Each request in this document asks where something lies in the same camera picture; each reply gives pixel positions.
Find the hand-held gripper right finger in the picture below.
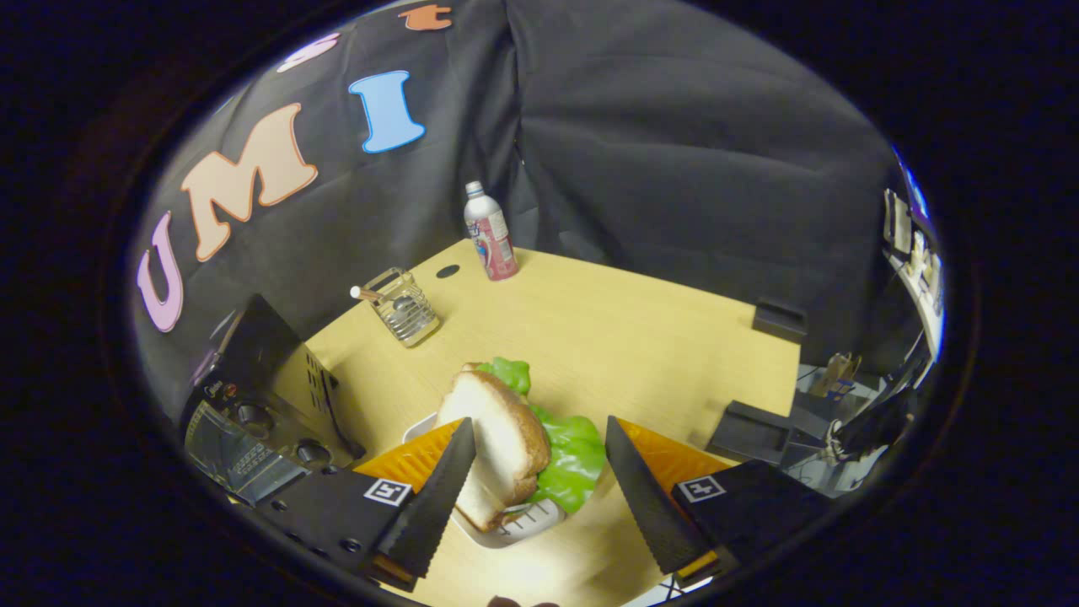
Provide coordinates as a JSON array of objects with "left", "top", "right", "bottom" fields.
[{"left": 605, "top": 415, "right": 835, "bottom": 589}]

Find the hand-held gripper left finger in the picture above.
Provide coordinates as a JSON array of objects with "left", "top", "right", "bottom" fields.
[{"left": 253, "top": 417, "right": 477, "bottom": 593}]

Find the sandwich with green lettuce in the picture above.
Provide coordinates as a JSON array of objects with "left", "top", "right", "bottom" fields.
[{"left": 434, "top": 357, "right": 608, "bottom": 534}]

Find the black toaster oven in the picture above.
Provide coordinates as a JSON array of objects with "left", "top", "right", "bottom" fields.
[{"left": 180, "top": 293, "right": 368, "bottom": 508}]

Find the white rectangular tray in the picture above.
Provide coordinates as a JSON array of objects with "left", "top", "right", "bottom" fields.
[{"left": 402, "top": 411, "right": 567, "bottom": 550}]

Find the black table clamp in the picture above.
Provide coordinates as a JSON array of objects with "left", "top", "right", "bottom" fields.
[
  {"left": 706, "top": 400, "right": 795, "bottom": 466},
  {"left": 752, "top": 296, "right": 808, "bottom": 343}
]

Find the white bottle with red label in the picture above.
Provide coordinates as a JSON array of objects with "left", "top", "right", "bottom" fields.
[{"left": 464, "top": 180, "right": 520, "bottom": 282}]

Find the black backdrop cloth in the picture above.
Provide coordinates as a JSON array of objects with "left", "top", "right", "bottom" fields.
[{"left": 131, "top": 0, "right": 907, "bottom": 406}]

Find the cluttered background shelf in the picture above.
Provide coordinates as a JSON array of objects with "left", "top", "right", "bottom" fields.
[{"left": 880, "top": 148, "right": 947, "bottom": 338}]

